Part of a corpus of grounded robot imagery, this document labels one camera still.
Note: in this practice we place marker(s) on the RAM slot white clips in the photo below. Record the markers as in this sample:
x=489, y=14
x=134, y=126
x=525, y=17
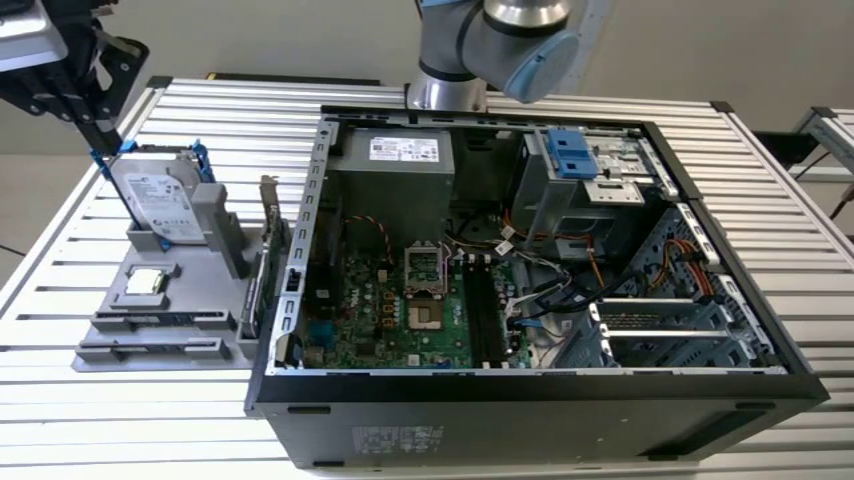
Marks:
x=497, y=310
x=478, y=310

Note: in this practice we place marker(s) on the grey parts rack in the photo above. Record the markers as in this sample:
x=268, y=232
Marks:
x=200, y=290

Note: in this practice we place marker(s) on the metal slat side table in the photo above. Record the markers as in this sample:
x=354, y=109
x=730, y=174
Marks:
x=827, y=125

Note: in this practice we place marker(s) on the hard disk in blue carrier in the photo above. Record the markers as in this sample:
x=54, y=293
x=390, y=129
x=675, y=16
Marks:
x=160, y=200

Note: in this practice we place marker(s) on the green motherboard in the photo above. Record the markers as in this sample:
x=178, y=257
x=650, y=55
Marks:
x=374, y=320

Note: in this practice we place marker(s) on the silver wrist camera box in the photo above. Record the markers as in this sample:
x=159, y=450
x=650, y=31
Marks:
x=30, y=35

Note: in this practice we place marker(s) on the blue drive latch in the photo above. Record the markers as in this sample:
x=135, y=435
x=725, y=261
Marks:
x=570, y=150

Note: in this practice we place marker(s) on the grey power supply unit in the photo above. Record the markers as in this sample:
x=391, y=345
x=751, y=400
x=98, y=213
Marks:
x=394, y=200

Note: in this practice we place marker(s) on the black open PC case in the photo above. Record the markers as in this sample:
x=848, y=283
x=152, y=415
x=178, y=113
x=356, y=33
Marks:
x=534, y=425

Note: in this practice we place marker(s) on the silver CPU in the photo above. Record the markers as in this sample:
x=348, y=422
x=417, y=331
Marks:
x=146, y=282

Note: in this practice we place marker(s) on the CPU socket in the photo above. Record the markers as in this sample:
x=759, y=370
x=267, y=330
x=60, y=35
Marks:
x=425, y=315

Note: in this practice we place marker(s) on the grey optical drive cage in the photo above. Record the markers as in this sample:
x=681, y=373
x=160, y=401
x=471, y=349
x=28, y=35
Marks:
x=554, y=200

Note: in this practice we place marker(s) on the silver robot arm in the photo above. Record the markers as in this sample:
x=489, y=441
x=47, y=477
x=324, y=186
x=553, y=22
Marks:
x=461, y=40

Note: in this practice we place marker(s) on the graphics card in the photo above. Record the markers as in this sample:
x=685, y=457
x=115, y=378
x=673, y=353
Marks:
x=270, y=250

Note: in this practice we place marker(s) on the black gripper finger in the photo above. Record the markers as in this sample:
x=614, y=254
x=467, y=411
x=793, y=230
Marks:
x=47, y=95
x=116, y=65

